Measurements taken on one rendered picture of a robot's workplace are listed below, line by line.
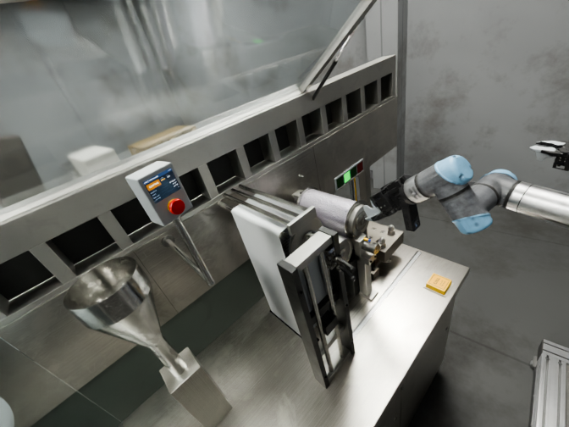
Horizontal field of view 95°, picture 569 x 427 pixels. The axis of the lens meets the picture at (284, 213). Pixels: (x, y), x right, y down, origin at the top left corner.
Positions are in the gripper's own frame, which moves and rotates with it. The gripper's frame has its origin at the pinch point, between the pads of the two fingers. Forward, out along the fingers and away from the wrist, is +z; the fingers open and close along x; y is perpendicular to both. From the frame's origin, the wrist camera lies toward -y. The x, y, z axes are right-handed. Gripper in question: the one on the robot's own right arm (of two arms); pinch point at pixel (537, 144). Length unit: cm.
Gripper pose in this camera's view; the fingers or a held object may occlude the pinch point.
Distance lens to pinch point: 160.2
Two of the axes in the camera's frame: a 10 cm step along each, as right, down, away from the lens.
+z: -4.0, -4.2, 8.1
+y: 3.4, 7.6, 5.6
